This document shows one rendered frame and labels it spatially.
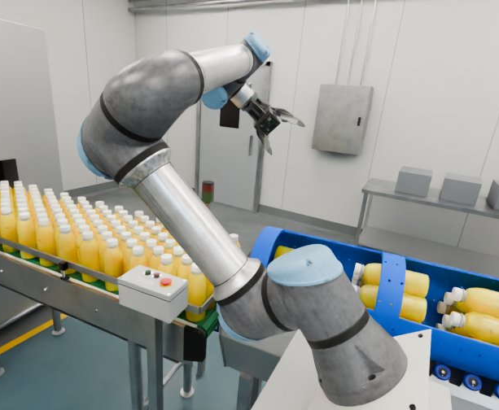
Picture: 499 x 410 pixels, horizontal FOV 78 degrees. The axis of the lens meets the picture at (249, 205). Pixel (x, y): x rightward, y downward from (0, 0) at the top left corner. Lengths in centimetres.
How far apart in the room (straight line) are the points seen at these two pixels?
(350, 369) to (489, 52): 398
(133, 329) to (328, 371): 93
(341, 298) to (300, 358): 26
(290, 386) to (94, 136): 58
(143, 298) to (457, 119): 382
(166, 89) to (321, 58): 399
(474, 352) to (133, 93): 100
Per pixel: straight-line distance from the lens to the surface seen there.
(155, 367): 125
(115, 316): 139
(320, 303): 51
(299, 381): 70
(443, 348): 106
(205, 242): 56
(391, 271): 102
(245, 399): 147
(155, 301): 102
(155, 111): 51
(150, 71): 53
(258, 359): 127
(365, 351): 54
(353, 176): 434
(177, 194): 56
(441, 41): 429
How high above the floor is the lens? 166
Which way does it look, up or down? 18 degrees down
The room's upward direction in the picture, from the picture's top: 5 degrees clockwise
